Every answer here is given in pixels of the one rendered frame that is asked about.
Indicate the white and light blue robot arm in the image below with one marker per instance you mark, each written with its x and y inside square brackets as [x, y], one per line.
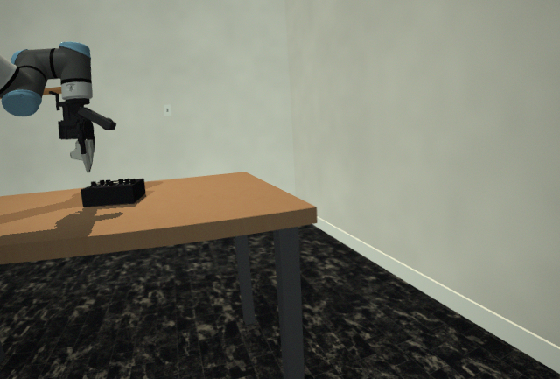
[21, 91]

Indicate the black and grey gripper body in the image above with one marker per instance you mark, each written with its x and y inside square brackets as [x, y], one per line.
[73, 121]

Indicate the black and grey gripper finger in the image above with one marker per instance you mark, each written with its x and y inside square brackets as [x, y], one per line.
[91, 150]
[81, 150]

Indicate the black lighting desk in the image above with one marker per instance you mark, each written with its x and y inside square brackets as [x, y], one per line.
[108, 192]

